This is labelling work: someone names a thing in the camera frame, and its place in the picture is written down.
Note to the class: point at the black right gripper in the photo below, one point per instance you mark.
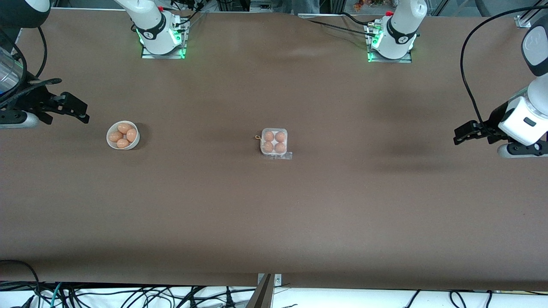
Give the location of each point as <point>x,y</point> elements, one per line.
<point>26,99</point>

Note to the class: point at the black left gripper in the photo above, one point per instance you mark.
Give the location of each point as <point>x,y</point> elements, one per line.
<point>493,120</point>

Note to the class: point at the clear plastic egg box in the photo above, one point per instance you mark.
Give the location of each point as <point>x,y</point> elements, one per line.
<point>274,141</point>

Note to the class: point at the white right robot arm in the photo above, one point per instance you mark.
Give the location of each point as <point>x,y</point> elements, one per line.
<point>145,13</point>

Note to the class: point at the white bowl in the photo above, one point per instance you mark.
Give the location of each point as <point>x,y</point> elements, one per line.
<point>135,144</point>

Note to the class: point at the orange patterned object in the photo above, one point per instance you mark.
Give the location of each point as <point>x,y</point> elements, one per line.
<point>368,4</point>

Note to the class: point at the clear tape strip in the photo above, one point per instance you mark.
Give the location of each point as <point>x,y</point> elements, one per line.
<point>289,157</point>

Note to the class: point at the brown table cover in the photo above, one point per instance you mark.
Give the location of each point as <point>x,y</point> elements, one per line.
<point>274,214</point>

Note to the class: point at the person in grey trousers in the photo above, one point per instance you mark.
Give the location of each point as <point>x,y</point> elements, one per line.
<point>299,5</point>

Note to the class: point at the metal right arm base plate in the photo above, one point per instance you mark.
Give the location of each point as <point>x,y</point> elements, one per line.
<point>162,56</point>

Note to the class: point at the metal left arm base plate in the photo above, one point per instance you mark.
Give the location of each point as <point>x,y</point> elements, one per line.
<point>389,60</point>

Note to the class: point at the aluminium frame profile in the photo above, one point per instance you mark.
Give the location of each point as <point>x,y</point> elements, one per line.
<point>525,20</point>

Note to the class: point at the small metal bracket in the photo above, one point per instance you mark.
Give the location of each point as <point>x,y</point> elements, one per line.
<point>278,280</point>

